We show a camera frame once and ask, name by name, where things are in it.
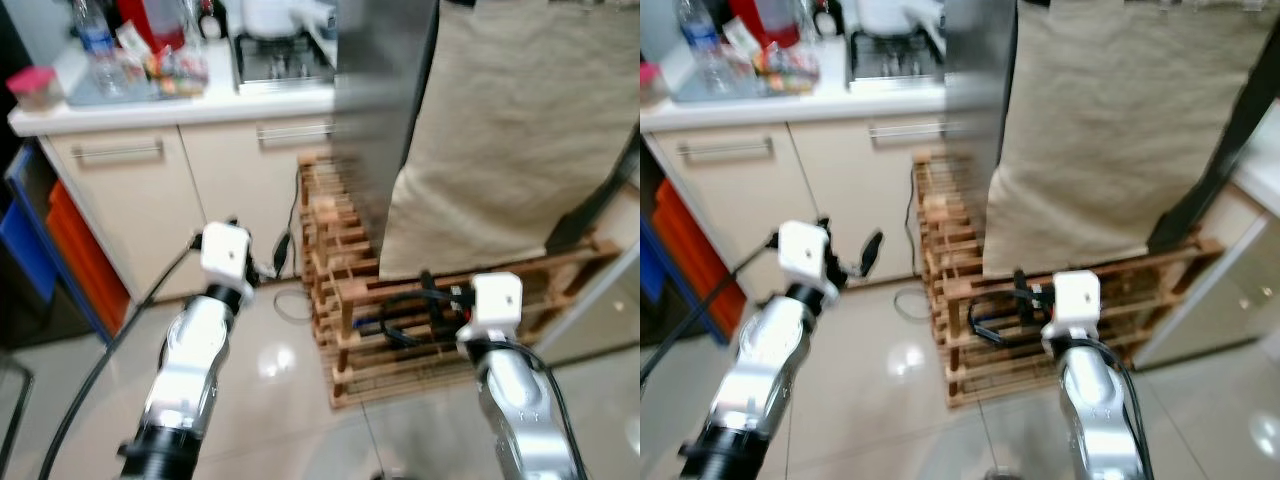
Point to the red coffee machine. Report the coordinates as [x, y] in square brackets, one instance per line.
[765, 15]
[150, 20]

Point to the pink-lidded clear container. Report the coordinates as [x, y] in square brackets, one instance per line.
[648, 82]
[35, 88]

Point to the white side cabinet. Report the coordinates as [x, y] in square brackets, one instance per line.
[1220, 290]

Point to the clear wine glass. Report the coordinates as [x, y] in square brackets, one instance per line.
[193, 22]
[806, 20]

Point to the wooden slatted rack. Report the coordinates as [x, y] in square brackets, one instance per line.
[945, 215]
[330, 215]

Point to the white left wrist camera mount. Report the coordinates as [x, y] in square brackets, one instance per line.
[805, 255]
[225, 255]

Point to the white green snack packet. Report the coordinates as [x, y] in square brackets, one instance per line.
[130, 40]
[740, 38]

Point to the beige cloth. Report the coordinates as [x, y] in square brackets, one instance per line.
[500, 130]
[1100, 130]

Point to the blue plastic crate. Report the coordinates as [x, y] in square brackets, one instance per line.
[650, 265]
[20, 250]

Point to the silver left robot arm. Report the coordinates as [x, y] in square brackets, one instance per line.
[190, 350]
[770, 350]

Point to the orange red snack packet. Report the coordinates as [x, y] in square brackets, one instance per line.
[772, 63]
[165, 65]

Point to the clear blue-capped water bottle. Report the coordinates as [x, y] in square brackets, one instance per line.
[95, 45]
[705, 45]

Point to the beige kitchen cabinet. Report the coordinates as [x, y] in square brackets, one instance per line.
[760, 200]
[130, 210]

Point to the grey counter mat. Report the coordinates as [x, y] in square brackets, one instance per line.
[82, 97]
[693, 95]

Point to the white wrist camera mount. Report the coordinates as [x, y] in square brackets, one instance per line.
[1075, 298]
[805, 255]
[495, 300]
[225, 255]

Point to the orange plastic crate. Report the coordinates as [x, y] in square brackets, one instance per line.
[85, 260]
[690, 260]

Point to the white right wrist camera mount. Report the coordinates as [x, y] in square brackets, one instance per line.
[1075, 298]
[495, 300]

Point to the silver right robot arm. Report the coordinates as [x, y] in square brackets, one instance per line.
[1095, 400]
[515, 400]

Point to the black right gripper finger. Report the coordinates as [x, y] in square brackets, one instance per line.
[427, 284]
[1021, 282]

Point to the black labelled bottle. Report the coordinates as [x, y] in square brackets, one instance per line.
[212, 15]
[826, 15]

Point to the steel gas hob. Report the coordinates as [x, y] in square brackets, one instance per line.
[285, 65]
[895, 60]

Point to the pink snack packet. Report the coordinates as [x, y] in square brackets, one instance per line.
[805, 65]
[196, 66]

